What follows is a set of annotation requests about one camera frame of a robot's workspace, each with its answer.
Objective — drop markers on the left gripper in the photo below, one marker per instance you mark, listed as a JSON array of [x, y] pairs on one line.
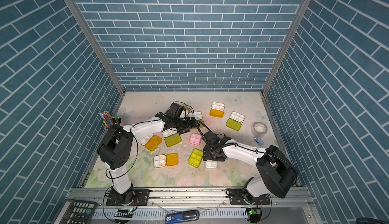
[[188, 126]]

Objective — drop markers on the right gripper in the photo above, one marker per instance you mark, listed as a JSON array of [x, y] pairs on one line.
[[206, 150]]

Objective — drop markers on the clear pillbox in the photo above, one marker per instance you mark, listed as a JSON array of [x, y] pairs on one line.
[[209, 164]]

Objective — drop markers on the pink pillbox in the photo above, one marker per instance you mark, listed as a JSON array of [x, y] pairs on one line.
[[195, 139]]

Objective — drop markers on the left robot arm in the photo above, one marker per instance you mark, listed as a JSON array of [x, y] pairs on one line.
[[115, 149]]

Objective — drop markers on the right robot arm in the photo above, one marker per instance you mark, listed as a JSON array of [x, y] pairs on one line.
[[276, 173]]

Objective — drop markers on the left orange pillbox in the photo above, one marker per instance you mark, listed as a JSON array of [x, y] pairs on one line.
[[150, 142]]

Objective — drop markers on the orange pillbox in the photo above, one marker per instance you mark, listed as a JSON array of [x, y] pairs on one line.
[[165, 160], [150, 142], [217, 109]]

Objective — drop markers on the back orange pillbox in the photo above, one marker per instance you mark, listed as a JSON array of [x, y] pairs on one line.
[[217, 109]]

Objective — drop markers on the front orange pillbox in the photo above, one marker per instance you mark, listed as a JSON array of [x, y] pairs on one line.
[[165, 160]]

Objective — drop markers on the blue tape dispenser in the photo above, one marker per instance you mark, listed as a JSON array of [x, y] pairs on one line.
[[259, 141]]

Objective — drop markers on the clear tape roll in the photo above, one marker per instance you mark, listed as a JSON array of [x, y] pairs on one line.
[[259, 129]]

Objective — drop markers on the blue black usb device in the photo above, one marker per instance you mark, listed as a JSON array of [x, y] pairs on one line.
[[182, 217]]

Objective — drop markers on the coloured pens bundle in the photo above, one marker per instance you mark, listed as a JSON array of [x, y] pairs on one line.
[[109, 120]]

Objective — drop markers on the right circuit board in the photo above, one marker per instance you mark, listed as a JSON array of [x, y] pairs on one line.
[[254, 215]]

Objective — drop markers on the circuit board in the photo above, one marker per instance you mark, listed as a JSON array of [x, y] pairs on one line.
[[124, 214], [254, 215]]

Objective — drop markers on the left circuit board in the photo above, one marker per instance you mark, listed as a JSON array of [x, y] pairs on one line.
[[124, 214]]

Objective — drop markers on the black calculator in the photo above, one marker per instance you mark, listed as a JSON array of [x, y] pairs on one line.
[[74, 211]]

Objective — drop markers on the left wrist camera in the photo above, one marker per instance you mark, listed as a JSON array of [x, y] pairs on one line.
[[176, 111]]

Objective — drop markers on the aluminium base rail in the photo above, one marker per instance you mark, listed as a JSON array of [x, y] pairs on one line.
[[216, 196]]

